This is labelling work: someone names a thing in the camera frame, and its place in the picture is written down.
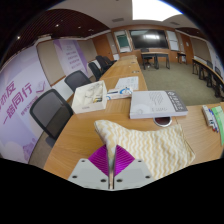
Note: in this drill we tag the large black wall screen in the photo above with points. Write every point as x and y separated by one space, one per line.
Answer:
148 38

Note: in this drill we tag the thick white book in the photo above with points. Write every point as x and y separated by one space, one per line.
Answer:
153 103

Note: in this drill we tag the white green wall board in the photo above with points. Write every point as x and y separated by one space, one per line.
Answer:
122 41

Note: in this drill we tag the black mesh office chair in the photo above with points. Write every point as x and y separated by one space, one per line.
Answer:
50 111
94 69
76 80

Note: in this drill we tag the blue white packet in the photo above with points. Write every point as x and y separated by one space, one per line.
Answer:
118 93

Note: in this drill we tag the black office chairs row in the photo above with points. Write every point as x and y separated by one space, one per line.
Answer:
101 61

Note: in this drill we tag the dark presenter desk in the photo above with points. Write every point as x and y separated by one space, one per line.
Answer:
155 54

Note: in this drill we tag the round metal table grommet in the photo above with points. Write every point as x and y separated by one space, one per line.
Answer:
162 121

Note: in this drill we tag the cream zigzag patterned towel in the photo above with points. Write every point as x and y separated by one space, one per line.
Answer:
156 143

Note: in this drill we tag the small dark side table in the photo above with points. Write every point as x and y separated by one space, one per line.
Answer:
181 53

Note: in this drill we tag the long wooden side table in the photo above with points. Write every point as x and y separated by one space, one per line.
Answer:
208 68

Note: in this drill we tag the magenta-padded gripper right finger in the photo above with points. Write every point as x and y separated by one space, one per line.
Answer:
126 163

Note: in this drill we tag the white paper sheet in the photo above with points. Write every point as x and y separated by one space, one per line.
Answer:
127 82

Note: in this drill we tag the brown wooden door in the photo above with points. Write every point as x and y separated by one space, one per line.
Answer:
186 46
101 46

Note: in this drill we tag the white open cardboard box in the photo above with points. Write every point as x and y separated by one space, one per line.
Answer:
88 98

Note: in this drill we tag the purple white wall graphic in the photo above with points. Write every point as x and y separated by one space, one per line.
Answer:
20 100

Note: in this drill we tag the black chairs group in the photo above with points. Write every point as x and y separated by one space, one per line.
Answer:
210 63

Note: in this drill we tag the purple wall banner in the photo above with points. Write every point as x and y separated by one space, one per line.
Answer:
71 56

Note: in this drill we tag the green booklet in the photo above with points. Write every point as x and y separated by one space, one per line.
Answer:
220 121

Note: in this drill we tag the large ceiling light panel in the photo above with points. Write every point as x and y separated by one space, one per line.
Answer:
153 10

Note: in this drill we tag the black swivel chair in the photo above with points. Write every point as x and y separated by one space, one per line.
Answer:
144 50

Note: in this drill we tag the blue capped marker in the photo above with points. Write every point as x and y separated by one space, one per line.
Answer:
215 123

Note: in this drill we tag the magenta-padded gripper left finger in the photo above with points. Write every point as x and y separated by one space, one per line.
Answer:
96 163

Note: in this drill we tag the white whiteboard eraser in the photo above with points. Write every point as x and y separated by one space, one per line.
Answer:
206 115

